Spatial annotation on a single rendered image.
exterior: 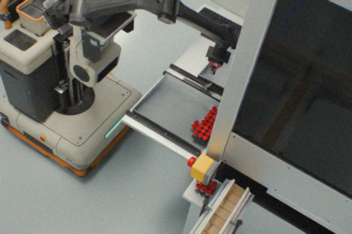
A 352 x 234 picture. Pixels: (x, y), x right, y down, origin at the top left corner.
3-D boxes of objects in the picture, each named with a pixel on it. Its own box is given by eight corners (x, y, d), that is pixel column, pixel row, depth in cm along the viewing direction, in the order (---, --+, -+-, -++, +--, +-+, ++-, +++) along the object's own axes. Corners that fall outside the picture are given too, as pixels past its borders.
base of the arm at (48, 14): (61, -3, 180) (41, 12, 173) (73, -6, 174) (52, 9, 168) (73, 15, 184) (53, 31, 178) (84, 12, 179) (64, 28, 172)
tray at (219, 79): (285, 79, 211) (287, 74, 208) (262, 115, 197) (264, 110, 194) (224, 48, 219) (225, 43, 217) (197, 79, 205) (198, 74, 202)
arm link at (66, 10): (62, 1, 173) (60, 15, 172) (77, -3, 166) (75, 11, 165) (82, 9, 179) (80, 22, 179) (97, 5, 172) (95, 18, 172)
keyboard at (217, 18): (267, 40, 237) (268, 37, 235) (254, 55, 229) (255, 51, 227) (203, 7, 247) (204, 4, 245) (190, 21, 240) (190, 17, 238)
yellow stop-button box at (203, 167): (215, 172, 168) (219, 162, 162) (205, 185, 164) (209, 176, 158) (198, 162, 170) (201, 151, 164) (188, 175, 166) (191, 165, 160)
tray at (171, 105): (230, 113, 195) (231, 109, 192) (199, 154, 181) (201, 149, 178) (165, 77, 204) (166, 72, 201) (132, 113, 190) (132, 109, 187)
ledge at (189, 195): (229, 191, 174) (230, 189, 173) (212, 216, 167) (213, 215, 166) (198, 173, 178) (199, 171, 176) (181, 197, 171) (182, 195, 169)
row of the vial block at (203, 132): (220, 116, 194) (222, 110, 190) (199, 144, 184) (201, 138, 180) (216, 113, 194) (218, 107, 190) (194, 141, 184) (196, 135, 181)
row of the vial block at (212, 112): (216, 113, 194) (218, 107, 190) (194, 141, 184) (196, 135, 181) (212, 111, 195) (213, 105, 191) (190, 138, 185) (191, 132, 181)
